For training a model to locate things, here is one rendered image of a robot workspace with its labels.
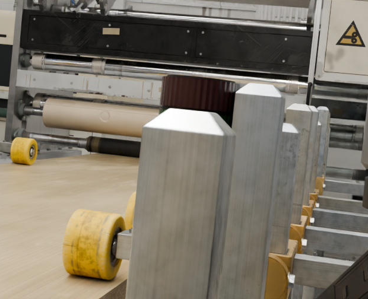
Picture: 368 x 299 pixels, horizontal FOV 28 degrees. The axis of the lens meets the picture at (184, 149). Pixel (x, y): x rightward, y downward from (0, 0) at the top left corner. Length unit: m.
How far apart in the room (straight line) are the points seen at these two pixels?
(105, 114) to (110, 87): 0.11
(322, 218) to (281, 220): 0.55
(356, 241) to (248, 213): 0.56
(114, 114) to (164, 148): 2.70
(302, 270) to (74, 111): 2.28
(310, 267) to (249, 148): 0.33
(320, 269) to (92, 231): 0.27
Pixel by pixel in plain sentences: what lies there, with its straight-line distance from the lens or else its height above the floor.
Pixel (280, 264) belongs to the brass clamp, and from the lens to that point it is 0.79.
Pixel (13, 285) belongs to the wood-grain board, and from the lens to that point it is 0.86.
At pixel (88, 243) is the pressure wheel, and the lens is 0.88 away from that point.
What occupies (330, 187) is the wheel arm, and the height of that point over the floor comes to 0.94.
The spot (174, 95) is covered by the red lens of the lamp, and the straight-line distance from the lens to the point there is 0.55.
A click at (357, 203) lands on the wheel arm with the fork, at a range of 1.60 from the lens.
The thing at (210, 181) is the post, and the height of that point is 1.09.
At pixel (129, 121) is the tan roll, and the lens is 2.98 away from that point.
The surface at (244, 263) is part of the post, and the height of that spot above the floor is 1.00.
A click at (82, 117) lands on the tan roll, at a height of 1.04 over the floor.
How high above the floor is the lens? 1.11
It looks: 3 degrees down
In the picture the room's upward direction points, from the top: 6 degrees clockwise
